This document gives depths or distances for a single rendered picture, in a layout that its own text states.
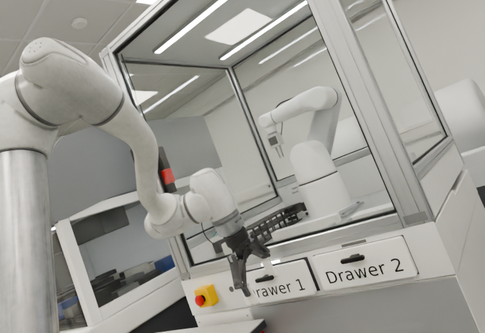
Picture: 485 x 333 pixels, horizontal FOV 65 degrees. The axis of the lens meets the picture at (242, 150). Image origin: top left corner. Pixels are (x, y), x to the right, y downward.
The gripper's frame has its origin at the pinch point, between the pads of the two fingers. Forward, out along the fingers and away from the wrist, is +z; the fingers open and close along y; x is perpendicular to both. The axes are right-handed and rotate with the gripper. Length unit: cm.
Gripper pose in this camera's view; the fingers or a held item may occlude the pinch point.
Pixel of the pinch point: (263, 287)
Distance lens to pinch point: 127.7
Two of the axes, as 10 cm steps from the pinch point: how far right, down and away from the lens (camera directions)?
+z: 4.7, 8.8, 0.8
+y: 4.7, -3.3, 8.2
